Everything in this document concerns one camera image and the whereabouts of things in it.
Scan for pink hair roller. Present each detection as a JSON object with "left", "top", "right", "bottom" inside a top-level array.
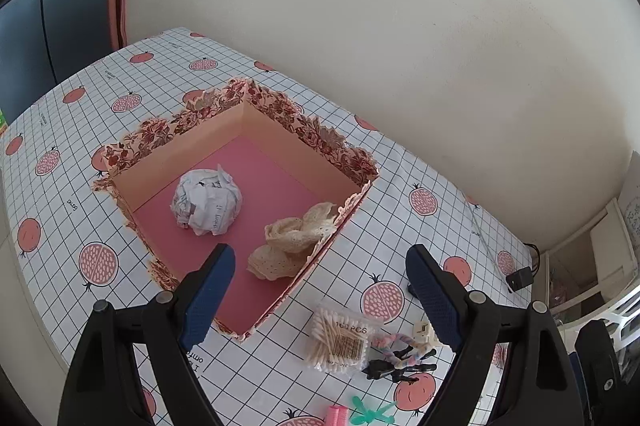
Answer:
[{"left": 327, "top": 404, "right": 353, "bottom": 426}]

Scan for cotton swab packet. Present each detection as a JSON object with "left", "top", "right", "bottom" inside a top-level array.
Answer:
[{"left": 305, "top": 305, "right": 381, "bottom": 375}]

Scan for crumpled white paper ball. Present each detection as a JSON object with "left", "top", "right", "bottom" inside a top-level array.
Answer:
[{"left": 171, "top": 164, "right": 244, "bottom": 237}]

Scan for white paper with writing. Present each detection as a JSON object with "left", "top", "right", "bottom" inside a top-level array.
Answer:
[{"left": 620, "top": 193, "right": 640, "bottom": 257}]

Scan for cream lace cloth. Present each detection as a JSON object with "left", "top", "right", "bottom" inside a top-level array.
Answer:
[{"left": 247, "top": 202, "right": 343, "bottom": 281}]

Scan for floral pink cardboard box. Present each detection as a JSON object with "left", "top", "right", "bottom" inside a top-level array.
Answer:
[{"left": 91, "top": 77, "right": 379, "bottom": 343}]

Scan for black power adapter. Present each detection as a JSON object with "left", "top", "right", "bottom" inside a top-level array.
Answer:
[{"left": 506, "top": 268, "right": 535, "bottom": 292}]

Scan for black hair clips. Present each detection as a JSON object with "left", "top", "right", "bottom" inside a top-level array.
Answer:
[{"left": 362, "top": 346, "right": 438, "bottom": 384}]

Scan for white plastic chair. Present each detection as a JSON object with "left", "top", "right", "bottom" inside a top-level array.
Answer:
[{"left": 595, "top": 286, "right": 640, "bottom": 352}]

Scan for pomegranate print checked desktop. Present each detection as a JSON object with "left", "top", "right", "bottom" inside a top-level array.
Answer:
[{"left": 0, "top": 26, "right": 551, "bottom": 426}]

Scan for pastel braided rope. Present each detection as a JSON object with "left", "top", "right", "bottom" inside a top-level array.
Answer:
[{"left": 369, "top": 331, "right": 436, "bottom": 369}]

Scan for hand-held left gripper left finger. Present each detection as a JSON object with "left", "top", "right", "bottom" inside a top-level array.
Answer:
[{"left": 57, "top": 243, "right": 237, "bottom": 426}]

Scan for cream hair clip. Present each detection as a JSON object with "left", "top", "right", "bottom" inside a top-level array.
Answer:
[{"left": 412, "top": 320, "right": 443, "bottom": 349}]

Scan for white shelf unit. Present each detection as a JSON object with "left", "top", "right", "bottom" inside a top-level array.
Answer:
[{"left": 542, "top": 198, "right": 640, "bottom": 322}]

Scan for thin grey cable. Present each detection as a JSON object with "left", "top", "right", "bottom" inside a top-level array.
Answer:
[{"left": 470, "top": 203, "right": 508, "bottom": 274}]

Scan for dark blue refrigerator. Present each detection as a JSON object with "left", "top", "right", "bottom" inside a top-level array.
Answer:
[{"left": 0, "top": 0, "right": 118, "bottom": 107}]

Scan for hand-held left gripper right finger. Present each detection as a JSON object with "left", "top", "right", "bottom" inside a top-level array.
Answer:
[{"left": 405, "top": 243, "right": 583, "bottom": 426}]

